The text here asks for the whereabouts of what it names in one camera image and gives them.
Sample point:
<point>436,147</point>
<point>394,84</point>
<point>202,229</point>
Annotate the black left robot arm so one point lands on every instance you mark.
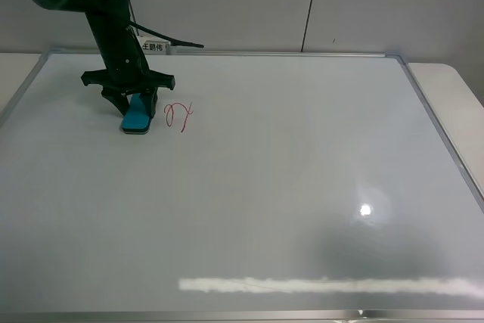
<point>117,9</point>

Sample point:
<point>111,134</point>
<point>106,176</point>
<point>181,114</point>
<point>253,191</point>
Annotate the white whiteboard with aluminium frame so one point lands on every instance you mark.
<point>304,188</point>

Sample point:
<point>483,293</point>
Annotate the red marker scribble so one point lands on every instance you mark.
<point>177,114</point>

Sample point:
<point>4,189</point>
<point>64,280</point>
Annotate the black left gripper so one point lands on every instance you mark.
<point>126,68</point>

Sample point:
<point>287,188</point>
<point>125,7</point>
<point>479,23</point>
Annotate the teal whiteboard eraser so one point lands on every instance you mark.
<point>137,120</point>

